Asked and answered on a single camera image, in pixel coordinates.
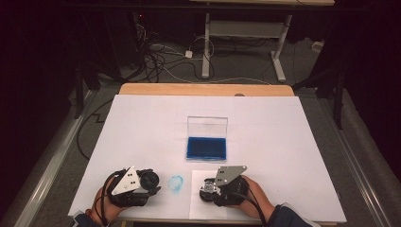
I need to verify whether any black metal stand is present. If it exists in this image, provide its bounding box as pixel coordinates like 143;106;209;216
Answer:
74;60;102;120
292;60;346;131

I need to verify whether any large white paper cover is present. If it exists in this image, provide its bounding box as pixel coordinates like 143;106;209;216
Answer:
68;94;347;223

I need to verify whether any silver aluminium rail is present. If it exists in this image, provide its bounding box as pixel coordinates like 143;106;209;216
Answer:
9;89;98;227
318;94;395;227

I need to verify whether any person's right hand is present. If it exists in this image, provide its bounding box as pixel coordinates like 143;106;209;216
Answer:
235;174;276;220

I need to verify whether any blue ink pad box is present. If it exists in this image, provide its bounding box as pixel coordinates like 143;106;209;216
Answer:
185;115;229;164

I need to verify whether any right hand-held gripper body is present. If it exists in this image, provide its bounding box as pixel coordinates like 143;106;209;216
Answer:
204;165;251;207

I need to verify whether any white metal desk frame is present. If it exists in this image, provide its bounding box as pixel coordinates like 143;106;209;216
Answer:
201;12;293;83

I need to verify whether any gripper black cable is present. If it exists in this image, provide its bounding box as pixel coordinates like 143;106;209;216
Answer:
94;169;127;227
233;190;269;227

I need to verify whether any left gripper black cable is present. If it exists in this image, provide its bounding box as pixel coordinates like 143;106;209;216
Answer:
94;169;127;227

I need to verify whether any clear handle stamp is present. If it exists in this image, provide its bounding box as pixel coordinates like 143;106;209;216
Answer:
202;182;219;196

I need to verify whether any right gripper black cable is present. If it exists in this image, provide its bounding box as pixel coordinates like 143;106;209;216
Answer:
233;190;269;227

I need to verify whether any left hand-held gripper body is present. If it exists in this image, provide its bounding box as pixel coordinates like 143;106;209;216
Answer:
107;166;159;208

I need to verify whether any black cable beside table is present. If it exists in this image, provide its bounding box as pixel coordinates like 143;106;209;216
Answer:
76;98;113;161

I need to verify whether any tangle of black floor cables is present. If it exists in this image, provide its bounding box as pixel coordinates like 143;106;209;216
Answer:
131;23;216;83

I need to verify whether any person's left hand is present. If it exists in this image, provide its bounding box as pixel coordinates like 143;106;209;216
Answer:
90;185;129;222

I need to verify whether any white floor cable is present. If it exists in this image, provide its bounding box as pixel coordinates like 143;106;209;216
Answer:
150;44;272;86

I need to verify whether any small white paper sheet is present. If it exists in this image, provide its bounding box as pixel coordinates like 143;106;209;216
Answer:
188;169;229;220

